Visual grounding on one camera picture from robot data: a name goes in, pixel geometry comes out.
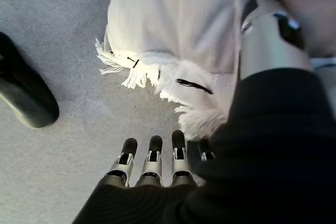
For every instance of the dark rounded object at left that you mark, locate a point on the dark rounded object at left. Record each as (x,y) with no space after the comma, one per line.
(23,90)

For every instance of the white fringed cushion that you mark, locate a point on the white fringed cushion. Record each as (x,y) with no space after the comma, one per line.
(173,24)

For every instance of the robot right hand black silver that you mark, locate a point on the robot right hand black silver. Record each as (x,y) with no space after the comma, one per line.
(262,155)

